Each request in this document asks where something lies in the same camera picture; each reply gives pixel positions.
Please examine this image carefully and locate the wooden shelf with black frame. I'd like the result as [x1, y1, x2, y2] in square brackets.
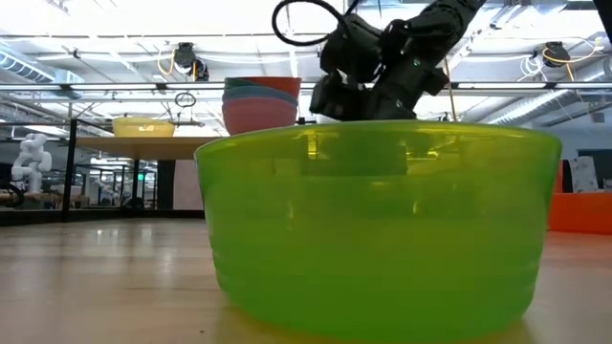
[61, 118, 317, 224]

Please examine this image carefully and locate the red bowl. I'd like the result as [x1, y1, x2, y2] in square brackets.
[241, 75, 303, 99]

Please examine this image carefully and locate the blue bowl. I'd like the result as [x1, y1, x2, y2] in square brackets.
[221, 85, 300, 108]

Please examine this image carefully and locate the pink bowl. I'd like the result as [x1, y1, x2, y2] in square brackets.
[222, 97, 299, 137]

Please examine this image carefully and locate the green translucent bowl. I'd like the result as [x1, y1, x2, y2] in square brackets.
[193, 118, 563, 343]

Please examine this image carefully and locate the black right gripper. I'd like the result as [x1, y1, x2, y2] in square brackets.
[309, 71, 418, 122]

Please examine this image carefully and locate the yellow translucent bowl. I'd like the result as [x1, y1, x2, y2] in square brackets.
[112, 117, 177, 140]

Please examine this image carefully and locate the black aluminium table frame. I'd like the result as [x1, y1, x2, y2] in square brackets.
[0, 208, 208, 226]

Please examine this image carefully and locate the orange bin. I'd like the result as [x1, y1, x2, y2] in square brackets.
[548, 160, 612, 236]

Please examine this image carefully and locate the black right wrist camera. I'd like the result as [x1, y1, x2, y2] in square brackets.
[318, 13, 384, 83]

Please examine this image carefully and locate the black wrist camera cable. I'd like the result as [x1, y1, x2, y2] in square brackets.
[271, 0, 353, 48]

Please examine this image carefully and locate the teal bowl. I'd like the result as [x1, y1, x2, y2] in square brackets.
[223, 76, 269, 91]

